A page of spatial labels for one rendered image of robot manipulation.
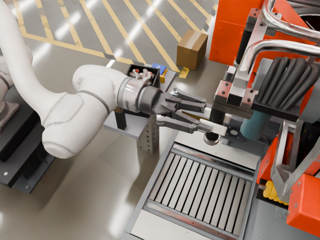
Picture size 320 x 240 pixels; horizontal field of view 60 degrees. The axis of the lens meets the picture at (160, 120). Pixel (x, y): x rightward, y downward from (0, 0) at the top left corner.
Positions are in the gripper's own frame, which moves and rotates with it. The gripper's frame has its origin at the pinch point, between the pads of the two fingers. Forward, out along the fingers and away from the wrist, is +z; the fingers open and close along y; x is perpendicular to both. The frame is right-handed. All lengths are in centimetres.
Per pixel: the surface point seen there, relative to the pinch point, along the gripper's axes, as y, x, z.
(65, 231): 26, -83, -54
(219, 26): -59, -11, -14
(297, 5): -181, -57, 22
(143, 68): -39, -28, -41
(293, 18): -68, -6, 13
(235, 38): -59, -15, -6
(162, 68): -50, -35, -36
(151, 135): -30, -64, -33
